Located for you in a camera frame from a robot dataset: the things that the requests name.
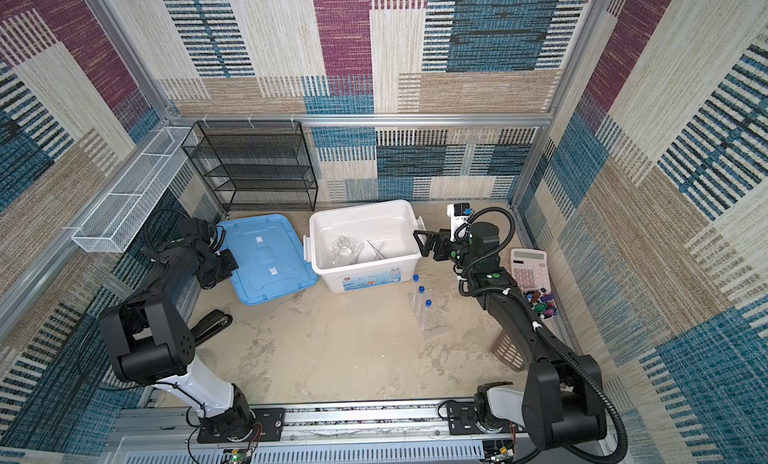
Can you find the blue plastic bin lid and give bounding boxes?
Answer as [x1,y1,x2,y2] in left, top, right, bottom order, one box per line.
[220,214,318,305]

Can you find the metal tweezers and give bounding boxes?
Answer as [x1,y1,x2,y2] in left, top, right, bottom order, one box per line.
[367,240,386,260]

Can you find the white ceramic pestle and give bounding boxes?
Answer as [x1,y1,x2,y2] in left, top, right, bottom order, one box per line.
[350,243,365,264]

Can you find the glass flask with stopper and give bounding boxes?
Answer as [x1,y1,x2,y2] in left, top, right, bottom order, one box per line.
[333,235,360,266]

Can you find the small glass beaker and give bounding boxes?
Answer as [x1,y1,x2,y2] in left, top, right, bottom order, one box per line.
[324,250,341,268]

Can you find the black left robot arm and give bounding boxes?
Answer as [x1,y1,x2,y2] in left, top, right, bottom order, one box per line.
[75,214,256,442]

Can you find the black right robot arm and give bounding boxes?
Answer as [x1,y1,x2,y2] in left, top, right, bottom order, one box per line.
[413,203,629,463]

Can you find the pink calculator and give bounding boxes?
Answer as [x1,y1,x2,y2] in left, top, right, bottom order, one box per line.
[511,248,552,293]

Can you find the white plastic storage bin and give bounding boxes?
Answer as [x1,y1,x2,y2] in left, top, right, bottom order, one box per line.
[303,200,425,294]

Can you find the pink cup of markers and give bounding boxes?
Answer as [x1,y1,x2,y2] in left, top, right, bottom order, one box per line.
[523,288,558,319]

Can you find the brown wooden tool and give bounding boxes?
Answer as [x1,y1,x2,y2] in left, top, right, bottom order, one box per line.
[490,331,527,372]

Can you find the white mesh wall basket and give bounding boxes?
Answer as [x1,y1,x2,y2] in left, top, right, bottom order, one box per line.
[72,126,190,253]

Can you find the black wire shelf rack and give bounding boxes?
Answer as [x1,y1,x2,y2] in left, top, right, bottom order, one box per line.
[182,120,319,212]

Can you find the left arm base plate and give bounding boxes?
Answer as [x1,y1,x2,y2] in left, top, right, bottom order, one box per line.
[196,407,286,444]

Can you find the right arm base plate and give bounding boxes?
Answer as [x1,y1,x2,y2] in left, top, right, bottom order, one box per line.
[437,399,502,436]

